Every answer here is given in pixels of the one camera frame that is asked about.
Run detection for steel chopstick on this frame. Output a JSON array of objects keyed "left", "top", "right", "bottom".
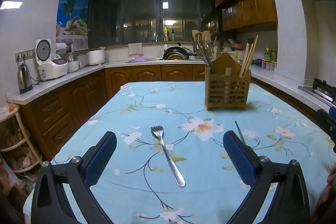
[
  {"left": 235, "top": 121, "right": 246, "bottom": 145},
  {"left": 195, "top": 42, "right": 213, "bottom": 68}
]

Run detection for bamboo chopstick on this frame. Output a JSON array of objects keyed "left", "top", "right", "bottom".
[
  {"left": 245, "top": 41, "right": 257, "bottom": 72},
  {"left": 239, "top": 43, "right": 249, "bottom": 77}
]

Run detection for brown wooden chopstick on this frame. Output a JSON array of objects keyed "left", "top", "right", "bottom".
[{"left": 241, "top": 35, "right": 259, "bottom": 77}]

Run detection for wooden utensil holder caddy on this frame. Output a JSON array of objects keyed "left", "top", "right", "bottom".
[{"left": 205, "top": 53, "right": 251, "bottom": 110}]

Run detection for silver metal fork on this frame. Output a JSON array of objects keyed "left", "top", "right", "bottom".
[{"left": 150, "top": 126, "right": 186, "bottom": 188}]

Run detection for person's right hand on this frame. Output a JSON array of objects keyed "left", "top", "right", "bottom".
[{"left": 315, "top": 165, "right": 335, "bottom": 223}]

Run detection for wooden lower cabinets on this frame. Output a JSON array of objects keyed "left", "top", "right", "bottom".
[{"left": 20, "top": 64, "right": 205, "bottom": 160}]

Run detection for green bottle on counter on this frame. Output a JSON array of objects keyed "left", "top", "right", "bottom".
[{"left": 264, "top": 47, "right": 272, "bottom": 62}]

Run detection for steel electric kettle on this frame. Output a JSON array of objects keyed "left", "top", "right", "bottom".
[{"left": 17, "top": 63, "right": 33, "bottom": 94}]

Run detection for white rice cooker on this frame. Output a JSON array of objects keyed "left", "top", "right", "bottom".
[{"left": 35, "top": 39, "right": 68, "bottom": 81}]

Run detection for small white steel pot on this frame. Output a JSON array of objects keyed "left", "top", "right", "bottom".
[{"left": 67, "top": 57, "right": 80, "bottom": 73}]

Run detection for counter utensil drying rack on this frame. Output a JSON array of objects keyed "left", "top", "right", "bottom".
[{"left": 192, "top": 30, "right": 217, "bottom": 58}]

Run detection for white cylindrical pot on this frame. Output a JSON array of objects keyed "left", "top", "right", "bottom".
[{"left": 87, "top": 50, "right": 105, "bottom": 66}]

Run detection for black wok in sink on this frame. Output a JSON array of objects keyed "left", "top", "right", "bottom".
[{"left": 163, "top": 42, "right": 195, "bottom": 60}]

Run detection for purple plastic lid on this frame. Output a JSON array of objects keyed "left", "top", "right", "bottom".
[{"left": 130, "top": 56, "right": 147, "bottom": 63}]

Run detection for beige hanging dish cloth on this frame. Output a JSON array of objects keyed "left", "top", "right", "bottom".
[{"left": 128, "top": 43, "right": 143, "bottom": 57}]

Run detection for fruit beach poster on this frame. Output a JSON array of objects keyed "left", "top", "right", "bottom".
[{"left": 56, "top": 0, "right": 89, "bottom": 51}]

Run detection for yellow detergent bottle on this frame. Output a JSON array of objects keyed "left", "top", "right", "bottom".
[{"left": 163, "top": 26, "right": 169, "bottom": 42}]

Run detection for white wire shelf rack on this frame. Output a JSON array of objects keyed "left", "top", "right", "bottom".
[{"left": 1, "top": 103, "right": 42, "bottom": 173}]

